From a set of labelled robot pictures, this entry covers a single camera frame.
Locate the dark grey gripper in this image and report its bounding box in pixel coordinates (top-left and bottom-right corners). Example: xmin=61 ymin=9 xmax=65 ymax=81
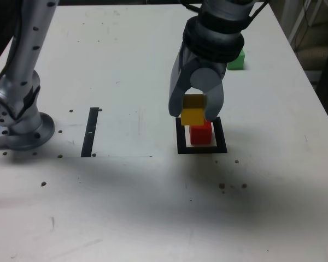
xmin=168 ymin=43 xmax=228 ymax=121

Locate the yellow cube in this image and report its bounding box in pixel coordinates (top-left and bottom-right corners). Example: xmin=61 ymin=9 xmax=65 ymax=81
xmin=180 ymin=94 xmax=208 ymax=127

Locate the red cube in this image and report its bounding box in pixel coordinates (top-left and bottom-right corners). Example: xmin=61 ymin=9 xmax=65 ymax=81
xmin=190 ymin=121 xmax=213 ymax=145

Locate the green cube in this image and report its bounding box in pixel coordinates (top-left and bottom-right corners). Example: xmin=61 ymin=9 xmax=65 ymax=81
xmin=226 ymin=49 xmax=246 ymax=70

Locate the black tape square outline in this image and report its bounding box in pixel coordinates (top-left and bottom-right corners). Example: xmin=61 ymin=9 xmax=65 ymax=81
xmin=175 ymin=116 xmax=228 ymax=154

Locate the black tape strip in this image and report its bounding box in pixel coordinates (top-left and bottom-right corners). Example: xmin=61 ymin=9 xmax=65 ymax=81
xmin=80 ymin=107 xmax=99 ymax=158

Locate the white metal frame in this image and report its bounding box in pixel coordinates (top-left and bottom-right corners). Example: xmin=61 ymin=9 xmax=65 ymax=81
xmin=278 ymin=0 xmax=328 ymax=52

